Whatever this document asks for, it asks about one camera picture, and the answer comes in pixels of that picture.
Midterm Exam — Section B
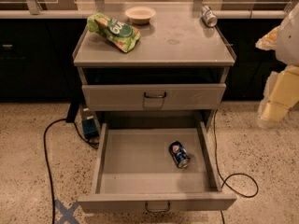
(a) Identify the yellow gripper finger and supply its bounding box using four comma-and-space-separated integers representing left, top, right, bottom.
255, 26, 278, 50
257, 66, 299, 128

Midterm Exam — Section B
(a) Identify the blue pepsi can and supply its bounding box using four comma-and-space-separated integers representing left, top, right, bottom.
168, 141, 190, 169

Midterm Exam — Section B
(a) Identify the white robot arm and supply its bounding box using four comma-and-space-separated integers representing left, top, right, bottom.
255, 5, 299, 128

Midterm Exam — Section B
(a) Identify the silver soda can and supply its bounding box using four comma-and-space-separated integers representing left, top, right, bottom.
202, 6, 218, 27

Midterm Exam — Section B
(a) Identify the grey drawer cabinet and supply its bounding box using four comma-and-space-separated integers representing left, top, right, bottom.
74, 3, 235, 130

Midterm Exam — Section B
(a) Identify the open grey middle drawer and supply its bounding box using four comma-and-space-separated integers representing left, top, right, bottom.
78, 125, 236, 213

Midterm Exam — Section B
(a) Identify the closed grey top drawer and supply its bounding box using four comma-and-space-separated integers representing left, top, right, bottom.
82, 84, 226, 111

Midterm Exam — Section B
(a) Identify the dark lab counter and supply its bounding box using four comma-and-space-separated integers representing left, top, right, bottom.
0, 19, 285, 103

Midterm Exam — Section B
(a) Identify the beige paper bowl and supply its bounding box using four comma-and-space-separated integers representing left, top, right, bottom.
125, 7, 156, 25

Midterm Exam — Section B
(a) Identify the green chip bag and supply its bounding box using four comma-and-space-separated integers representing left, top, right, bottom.
87, 13, 141, 53

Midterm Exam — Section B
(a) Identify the blue power box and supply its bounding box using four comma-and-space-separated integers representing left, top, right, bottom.
80, 105, 98, 139

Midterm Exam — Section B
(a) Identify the blue tape cross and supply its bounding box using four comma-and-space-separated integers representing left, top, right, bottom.
55, 200, 79, 224

